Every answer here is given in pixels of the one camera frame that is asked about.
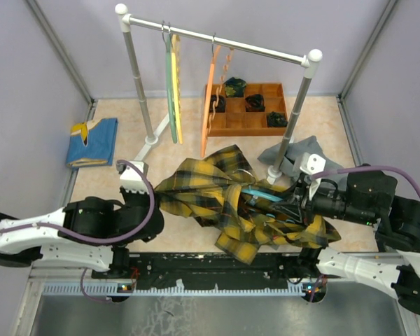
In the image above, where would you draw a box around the white metal clothes rack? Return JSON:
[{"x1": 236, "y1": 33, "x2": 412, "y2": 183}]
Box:
[{"x1": 115, "y1": 3, "x2": 323, "y2": 184}]

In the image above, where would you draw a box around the yellow hanger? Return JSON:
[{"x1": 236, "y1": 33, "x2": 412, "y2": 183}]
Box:
[{"x1": 170, "y1": 34, "x2": 183, "y2": 144}]

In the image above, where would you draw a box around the dark rolled sock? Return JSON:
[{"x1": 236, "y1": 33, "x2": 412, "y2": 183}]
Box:
[
  {"x1": 245, "y1": 94, "x2": 265, "y2": 112},
  {"x1": 209, "y1": 94, "x2": 226, "y2": 113},
  {"x1": 266, "y1": 111, "x2": 288, "y2": 128}
]

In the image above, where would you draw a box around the wooden compartment tray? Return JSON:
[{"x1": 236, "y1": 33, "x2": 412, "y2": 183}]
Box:
[{"x1": 209, "y1": 83, "x2": 288, "y2": 137}]

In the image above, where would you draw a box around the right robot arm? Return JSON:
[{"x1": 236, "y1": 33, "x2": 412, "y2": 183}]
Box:
[{"x1": 275, "y1": 165, "x2": 420, "y2": 315}]

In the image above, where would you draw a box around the dark rolled sock left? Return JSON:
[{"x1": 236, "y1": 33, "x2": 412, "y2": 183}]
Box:
[{"x1": 209, "y1": 94, "x2": 226, "y2": 113}]

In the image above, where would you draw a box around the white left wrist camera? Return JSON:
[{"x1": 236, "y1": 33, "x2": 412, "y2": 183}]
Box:
[{"x1": 115, "y1": 160, "x2": 148, "y2": 194}]

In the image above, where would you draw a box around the yellow plaid shirt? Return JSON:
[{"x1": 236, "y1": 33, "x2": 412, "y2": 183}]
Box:
[{"x1": 154, "y1": 145, "x2": 341, "y2": 264}]

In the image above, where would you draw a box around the orange hanger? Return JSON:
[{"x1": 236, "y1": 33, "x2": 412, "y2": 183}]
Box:
[{"x1": 200, "y1": 34, "x2": 234, "y2": 158}]

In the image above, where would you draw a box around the green hanger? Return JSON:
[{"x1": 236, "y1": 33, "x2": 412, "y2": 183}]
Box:
[{"x1": 161, "y1": 23, "x2": 178, "y2": 144}]

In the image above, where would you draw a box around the dark rolled sock right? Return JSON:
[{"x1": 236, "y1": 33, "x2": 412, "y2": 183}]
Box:
[{"x1": 266, "y1": 111, "x2": 288, "y2": 128}]

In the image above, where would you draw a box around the grey shirt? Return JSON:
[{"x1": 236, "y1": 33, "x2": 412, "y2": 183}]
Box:
[{"x1": 258, "y1": 136, "x2": 343, "y2": 182}]

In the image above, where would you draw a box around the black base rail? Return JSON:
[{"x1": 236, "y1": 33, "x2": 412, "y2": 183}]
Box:
[{"x1": 92, "y1": 248, "x2": 321, "y2": 290}]

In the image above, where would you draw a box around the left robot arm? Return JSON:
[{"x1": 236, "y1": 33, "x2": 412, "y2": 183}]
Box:
[{"x1": 0, "y1": 188, "x2": 165, "y2": 278}]

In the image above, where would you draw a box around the camouflage rolled sock top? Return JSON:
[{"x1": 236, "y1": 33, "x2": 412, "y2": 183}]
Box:
[{"x1": 224, "y1": 77, "x2": 247, "y2": 97}]

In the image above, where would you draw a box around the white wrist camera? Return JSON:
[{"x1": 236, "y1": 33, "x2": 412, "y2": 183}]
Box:
[
  {"x1": 115, "y1": 160, "x2": 148, "y2": 194},
  {"x1": 297, "y1": 153, "x2": 326, "y2": 200}
]

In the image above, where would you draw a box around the dark rolled sock middle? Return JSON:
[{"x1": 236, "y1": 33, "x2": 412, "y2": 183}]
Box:
[{"x1": 245, "y1": 94, "x2": 265, "y2": 112}]

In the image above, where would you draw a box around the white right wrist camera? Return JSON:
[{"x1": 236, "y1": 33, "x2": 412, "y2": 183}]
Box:
[{"x1": 297, "y1": 153, "x2": 326, "y2": 200}]

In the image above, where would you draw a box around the blue hanger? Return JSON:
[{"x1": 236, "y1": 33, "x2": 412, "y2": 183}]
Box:
[{"x1": 233, "y1": 168, "x2": 296, "y2": 224}]

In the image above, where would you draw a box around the blue folded cloth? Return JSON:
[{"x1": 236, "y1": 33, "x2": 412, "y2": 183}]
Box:
[{"x1": 66, "y1": 118, "x2": 118, "y2": 169}]

